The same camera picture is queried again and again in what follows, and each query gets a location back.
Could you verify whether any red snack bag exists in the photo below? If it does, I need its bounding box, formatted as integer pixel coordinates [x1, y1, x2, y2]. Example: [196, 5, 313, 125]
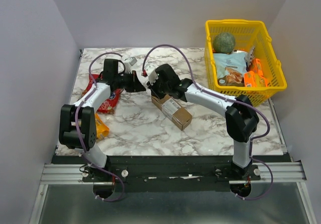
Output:
[81, 72, 123, 114]

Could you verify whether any aluminium rail frame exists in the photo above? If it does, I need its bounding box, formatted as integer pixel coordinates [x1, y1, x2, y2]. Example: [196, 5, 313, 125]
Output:
[41, 156, 306, 184]

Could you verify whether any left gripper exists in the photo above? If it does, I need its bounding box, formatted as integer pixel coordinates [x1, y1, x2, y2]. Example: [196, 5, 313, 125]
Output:
[114, 70, 146, 93]

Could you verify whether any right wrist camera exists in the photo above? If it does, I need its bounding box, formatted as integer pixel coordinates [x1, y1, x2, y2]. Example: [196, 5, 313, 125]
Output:
[142, 64, 158, 85]

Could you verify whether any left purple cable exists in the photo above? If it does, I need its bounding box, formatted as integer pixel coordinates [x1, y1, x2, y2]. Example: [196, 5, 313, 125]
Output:
[74, 52, 126, 201]

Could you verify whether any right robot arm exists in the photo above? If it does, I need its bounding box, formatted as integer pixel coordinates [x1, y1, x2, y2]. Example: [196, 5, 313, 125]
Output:
[143, 64, 259, 180]

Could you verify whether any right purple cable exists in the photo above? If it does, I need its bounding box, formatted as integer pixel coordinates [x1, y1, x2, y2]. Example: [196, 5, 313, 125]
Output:
[142, 44, 273, 201]

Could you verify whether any yellow plastic basket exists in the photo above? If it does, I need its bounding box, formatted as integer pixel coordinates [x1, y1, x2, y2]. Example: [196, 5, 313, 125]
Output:
[205, 19, 287, 106]

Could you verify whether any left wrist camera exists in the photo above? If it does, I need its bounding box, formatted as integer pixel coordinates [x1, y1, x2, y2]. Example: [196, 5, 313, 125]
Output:
[121, 56, 137, 73]

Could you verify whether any silver foil packet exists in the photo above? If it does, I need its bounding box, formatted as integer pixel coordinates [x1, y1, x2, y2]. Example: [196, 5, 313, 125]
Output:
[244, 46, 255, 65]

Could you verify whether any green melon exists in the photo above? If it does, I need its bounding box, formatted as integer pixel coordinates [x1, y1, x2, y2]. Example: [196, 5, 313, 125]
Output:
[213, 32, 236, 54]

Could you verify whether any light blue snack bag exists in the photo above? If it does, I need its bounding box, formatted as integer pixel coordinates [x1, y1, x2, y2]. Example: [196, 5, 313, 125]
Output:
[213, 51, 247, 87]

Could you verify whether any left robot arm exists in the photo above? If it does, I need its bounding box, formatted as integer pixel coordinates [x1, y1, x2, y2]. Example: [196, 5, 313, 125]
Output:
[59, 58, 146, 181]

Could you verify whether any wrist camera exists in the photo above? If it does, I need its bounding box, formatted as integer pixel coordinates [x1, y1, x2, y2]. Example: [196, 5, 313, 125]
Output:
[142, 64, 158, 85]
[121, 56, 137, 73]

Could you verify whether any orange gummy candy bag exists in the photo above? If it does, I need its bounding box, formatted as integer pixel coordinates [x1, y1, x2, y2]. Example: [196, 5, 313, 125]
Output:
[95, 113, 109, 141]

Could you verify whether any orange candy box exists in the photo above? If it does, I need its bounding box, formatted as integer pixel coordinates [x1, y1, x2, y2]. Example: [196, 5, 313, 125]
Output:
[249, 58, 264, 76]
[244, 71, 268, 87]

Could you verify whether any brown cardboard express box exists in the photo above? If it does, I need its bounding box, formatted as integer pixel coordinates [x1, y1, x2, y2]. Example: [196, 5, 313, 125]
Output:
[151, 95, 192, 131]

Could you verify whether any purple cable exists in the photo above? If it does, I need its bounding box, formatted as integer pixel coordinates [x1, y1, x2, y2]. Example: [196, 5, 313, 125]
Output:
[142, 44, 273, 201]
[74, 52, 126, 201]

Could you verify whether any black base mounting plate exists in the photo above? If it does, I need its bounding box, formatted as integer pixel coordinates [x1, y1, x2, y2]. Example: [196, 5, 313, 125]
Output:
[82, 156, 261, 193]

